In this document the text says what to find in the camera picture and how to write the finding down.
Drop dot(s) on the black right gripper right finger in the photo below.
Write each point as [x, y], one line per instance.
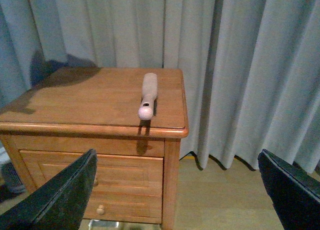
[295, 195]

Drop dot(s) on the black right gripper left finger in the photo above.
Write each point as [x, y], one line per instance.
[58, 204]

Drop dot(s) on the wooden drawer knob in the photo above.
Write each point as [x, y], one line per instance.
[100, 209]

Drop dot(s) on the light green curtain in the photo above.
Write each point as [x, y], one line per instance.
[251, 67]

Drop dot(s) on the wooden nightstand cabinet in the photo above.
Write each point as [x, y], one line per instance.
[77, 109]

